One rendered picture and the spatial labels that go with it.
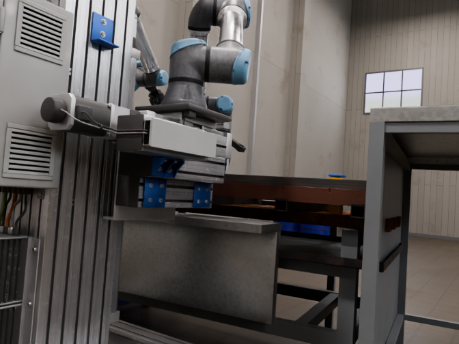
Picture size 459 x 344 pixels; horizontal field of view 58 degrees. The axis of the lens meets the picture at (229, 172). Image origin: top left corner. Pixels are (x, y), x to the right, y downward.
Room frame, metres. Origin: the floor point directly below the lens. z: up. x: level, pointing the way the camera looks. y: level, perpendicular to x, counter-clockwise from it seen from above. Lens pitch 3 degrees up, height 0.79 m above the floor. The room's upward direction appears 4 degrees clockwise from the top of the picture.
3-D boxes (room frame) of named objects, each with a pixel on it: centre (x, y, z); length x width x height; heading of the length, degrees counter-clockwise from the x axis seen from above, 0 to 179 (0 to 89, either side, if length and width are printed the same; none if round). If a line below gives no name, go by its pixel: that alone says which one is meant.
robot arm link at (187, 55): (1.36, 0.16, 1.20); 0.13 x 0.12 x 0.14; 91
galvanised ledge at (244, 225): (1.83, 0.41, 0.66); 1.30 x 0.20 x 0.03; 63
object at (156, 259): (1.90, 0.37, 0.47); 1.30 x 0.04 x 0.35; 63
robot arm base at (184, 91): (1.36, 0.16, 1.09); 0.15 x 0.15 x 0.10
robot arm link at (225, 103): (1.84, 0.06, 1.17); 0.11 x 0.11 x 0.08; 1
